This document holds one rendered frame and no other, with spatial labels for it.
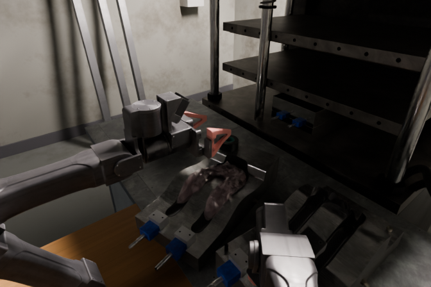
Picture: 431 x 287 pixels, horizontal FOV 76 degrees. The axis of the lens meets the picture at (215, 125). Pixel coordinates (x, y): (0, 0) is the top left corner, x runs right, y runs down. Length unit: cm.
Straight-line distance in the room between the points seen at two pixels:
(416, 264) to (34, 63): 301
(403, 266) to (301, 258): 64
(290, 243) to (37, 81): 292
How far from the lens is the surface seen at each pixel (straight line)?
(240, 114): 170
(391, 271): 99
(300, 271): 38
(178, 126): 60
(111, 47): 266
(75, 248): 101
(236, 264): 74
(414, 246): 109
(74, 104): 326
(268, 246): 41
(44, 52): 308
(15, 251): 61
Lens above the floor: 152
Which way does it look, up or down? 28 degrees down
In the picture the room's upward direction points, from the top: straight up
